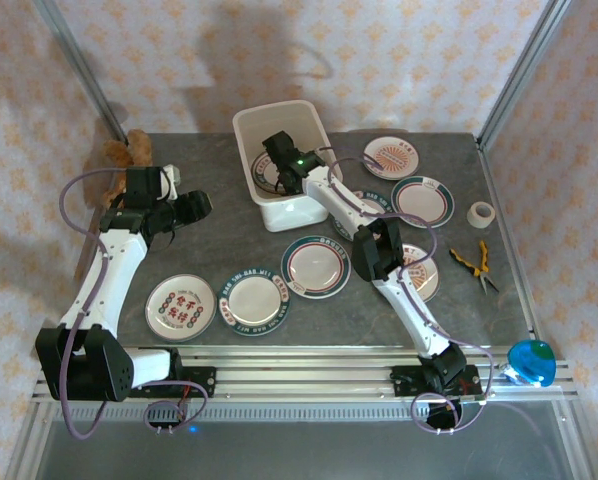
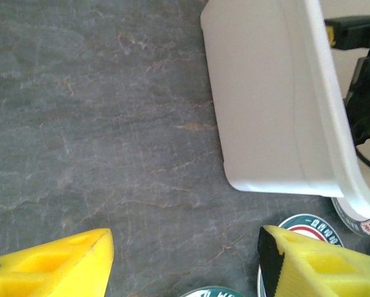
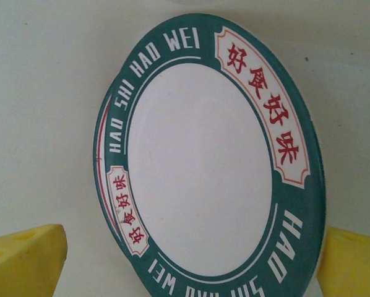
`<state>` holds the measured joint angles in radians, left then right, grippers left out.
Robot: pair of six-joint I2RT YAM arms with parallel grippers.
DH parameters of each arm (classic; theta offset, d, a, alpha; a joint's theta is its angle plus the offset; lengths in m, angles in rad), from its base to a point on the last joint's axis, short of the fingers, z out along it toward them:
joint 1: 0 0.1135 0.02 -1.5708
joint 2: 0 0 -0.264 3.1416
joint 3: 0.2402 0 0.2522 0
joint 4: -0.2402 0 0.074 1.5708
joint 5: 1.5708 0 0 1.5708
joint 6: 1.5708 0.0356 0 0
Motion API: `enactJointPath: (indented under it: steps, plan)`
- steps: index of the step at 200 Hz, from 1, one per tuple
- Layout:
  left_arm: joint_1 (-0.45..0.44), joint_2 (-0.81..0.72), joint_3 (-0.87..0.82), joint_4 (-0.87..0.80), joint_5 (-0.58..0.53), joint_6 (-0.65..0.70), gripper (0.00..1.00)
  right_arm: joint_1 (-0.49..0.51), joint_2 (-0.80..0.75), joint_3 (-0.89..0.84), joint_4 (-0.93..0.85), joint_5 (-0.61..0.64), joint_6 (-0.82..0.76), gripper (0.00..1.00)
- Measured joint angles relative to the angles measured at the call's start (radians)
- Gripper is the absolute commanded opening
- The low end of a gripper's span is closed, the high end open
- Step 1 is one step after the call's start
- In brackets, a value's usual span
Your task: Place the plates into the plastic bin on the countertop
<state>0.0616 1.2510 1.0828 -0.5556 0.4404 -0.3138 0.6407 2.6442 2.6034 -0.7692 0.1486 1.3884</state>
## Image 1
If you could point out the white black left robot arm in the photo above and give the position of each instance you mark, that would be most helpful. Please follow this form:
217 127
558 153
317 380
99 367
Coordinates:
114 270

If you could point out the sunburst pattern plate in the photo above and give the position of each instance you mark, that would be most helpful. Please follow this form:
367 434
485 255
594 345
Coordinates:
399 155
426 275

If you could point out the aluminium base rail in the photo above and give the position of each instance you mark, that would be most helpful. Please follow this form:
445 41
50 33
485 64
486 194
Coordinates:
299 372

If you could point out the aluminium frame post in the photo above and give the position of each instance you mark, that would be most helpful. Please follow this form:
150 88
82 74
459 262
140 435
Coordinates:
81 65
527 65

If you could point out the red characters white plate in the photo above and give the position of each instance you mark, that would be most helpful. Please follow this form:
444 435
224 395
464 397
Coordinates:
179 307

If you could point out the aluminium side rail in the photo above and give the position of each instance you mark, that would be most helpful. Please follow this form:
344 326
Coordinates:
526 300
85 260

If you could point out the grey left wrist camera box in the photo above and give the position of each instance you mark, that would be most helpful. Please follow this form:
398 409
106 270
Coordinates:
171 177

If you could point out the blue translucent round object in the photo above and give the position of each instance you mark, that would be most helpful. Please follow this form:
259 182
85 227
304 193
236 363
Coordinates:
531 362

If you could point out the brown plush teddy bear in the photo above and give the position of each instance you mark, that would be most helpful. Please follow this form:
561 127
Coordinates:
136 147

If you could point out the green rim lettered plate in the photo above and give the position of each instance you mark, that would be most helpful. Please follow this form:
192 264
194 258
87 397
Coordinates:
261 175
254 302
376 202

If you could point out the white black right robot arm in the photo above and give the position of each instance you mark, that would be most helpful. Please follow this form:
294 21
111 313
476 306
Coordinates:
409 310

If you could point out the beige masking tape roll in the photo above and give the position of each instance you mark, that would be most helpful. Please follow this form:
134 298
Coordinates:
479 224

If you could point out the white plastic bin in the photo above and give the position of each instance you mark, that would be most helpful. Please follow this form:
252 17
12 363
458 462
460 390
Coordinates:
299 215

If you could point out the yellow black pliers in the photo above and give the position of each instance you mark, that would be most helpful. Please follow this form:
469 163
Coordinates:
485 280

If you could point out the grey metal front panel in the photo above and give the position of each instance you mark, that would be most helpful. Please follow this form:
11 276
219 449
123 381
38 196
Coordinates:
299 455

